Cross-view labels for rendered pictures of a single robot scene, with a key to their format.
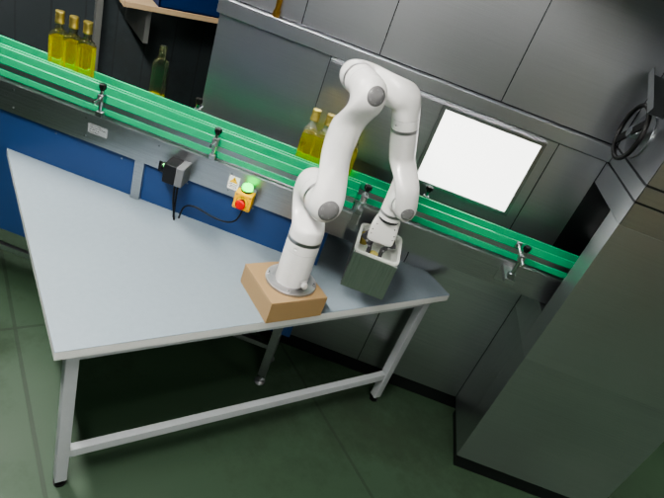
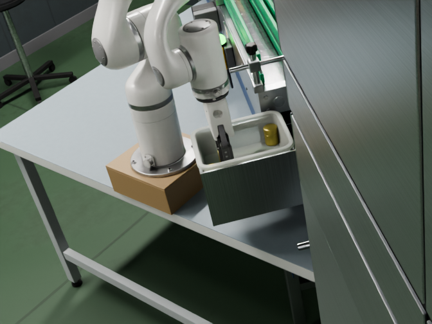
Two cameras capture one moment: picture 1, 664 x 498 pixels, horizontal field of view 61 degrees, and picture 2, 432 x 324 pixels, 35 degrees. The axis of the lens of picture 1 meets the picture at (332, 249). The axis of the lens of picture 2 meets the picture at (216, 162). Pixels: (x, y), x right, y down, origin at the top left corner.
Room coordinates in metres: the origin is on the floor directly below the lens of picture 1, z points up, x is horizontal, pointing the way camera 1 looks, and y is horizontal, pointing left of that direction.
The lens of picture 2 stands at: (1.78, -1.49, 1.88)
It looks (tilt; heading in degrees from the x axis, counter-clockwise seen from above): 35 degrees down; 89
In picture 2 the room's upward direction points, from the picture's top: 13 degrees counter-clockwise
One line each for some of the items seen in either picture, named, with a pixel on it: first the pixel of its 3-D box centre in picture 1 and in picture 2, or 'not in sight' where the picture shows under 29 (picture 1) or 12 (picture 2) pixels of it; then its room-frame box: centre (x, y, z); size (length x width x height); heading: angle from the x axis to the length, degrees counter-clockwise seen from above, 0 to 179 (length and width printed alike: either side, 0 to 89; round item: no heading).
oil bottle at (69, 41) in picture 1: (71, 52); not in sight; (2.07, 1.23, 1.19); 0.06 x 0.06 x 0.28; 1
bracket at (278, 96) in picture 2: (356, 215); (277, 98); (1.98, -0.04, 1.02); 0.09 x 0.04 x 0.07; 1
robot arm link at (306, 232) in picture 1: (311, 205); (151, 53); (1.70, 0.12, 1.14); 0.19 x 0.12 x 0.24; 29
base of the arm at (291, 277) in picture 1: (296, 260); (157, 129); (1.67, 0.10, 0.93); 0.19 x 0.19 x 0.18
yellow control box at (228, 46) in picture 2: (244, 199); (220, 56); (1.89, 0.39, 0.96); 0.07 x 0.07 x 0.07; 1
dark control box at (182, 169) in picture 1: (176, 172); (206, 19); (1.88, 0.67, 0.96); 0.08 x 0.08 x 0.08; 1
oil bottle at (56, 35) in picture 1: (58, 46); not in sight; (2.07, 1.29, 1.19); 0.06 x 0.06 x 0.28; 1
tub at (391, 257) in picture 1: (375, 251); (243, 152); (1.86, -0.16, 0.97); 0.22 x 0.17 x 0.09; 1
